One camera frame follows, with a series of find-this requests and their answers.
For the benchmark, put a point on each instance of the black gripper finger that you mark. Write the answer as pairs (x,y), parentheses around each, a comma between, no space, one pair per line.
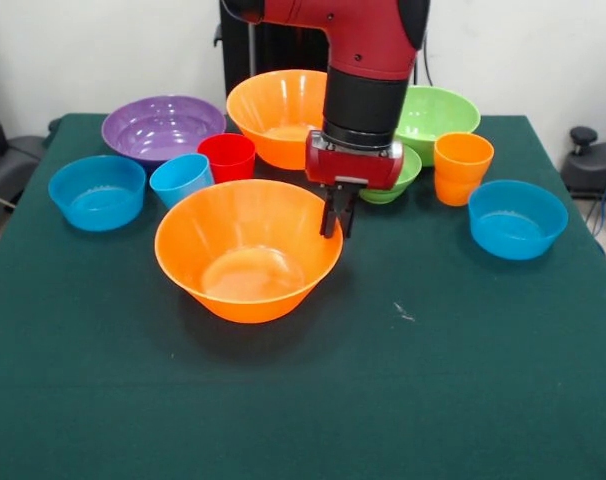
(329,215)
(348,215)

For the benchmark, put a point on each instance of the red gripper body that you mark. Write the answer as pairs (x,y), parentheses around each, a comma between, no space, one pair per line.
(353,170)

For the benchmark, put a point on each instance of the large orange bowl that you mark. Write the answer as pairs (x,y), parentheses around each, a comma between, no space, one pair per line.
(278,115)
(248,260)

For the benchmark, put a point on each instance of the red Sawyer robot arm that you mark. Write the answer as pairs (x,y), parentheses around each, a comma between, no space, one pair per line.
(363,30)

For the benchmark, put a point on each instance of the small green bowl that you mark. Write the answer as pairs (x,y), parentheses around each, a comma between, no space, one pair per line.
(383,196)

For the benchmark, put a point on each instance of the large green bowl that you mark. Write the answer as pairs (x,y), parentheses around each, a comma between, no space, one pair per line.
(443,115)

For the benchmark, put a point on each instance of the orange cup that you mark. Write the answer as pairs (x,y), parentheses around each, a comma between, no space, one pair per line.
(460,175)

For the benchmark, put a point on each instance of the red cup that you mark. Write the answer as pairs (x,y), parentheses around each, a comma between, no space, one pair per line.
(228,157)

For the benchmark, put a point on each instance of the blue cup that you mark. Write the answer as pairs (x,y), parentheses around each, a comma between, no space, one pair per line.
(175,182)

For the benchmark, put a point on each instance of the blue bowl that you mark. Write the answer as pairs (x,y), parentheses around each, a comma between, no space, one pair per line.
(518,225)
(98,195)

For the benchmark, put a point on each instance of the dark green table cloth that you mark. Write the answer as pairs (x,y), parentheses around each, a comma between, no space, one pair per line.
(303,390)

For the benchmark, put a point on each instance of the purple bowl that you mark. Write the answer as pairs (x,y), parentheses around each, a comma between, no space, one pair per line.
(158,125)

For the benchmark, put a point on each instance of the black pedestal foot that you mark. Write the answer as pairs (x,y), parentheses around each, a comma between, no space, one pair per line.
(13,165)
(595,165)

